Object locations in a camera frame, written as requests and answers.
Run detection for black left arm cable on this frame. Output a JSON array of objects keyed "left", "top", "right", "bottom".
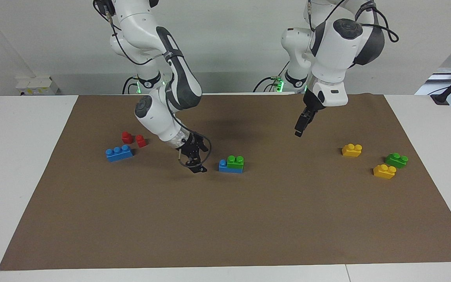
[{"left": 307, "top": 0, "right": 400, "bottom": 43}]

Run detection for yellow two-stud toy block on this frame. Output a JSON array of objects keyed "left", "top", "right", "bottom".
[
  {"left": 373, "top": 164, "right": 397, "bottom": 180},
  {"left": 341, "top": 143, "right": 363, "bottom": 158}
]

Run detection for white wall socket box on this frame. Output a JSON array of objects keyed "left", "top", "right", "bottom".
[{"left": 15, "top": 75, "right": 59, "bottom": 96}]

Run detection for brown table mat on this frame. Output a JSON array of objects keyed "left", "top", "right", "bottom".
[{"left": 0, "top": 93, "right": 451, "bottom": 271}]

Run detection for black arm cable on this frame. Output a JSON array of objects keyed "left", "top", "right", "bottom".
[
  {"left": 92, "top": 0, "right": 211, "bottom": 170},
  {"left": 307, "top": 0, "right": 400, "bottom": 43}
]

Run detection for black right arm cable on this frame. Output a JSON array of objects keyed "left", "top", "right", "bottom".
[{"left": 92, "top": 0, "right": 211, "bottom": 170}]

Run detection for green two-stud toy block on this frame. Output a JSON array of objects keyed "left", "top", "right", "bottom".
[
  {"left": 227, "top": 155, "right": 245, "bottom": 170},
  {"left": 385, "top": 152, "right": 409, "bottom": 169}
]

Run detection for blue three-stud toy block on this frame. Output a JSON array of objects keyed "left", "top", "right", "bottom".
[
  {"left": 218, "top": 159, "right": 245, "bottom": 174},
  {"left": 105, "top": 144, "right": 134, "bottom": 163}
]

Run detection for black base power cable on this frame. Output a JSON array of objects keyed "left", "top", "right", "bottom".
[
  {"left": 122, "top": 76, "right": 139, "bottom": 95},
  {"left": 253, "top": 61, "right": 291, "bottom": 93}
]

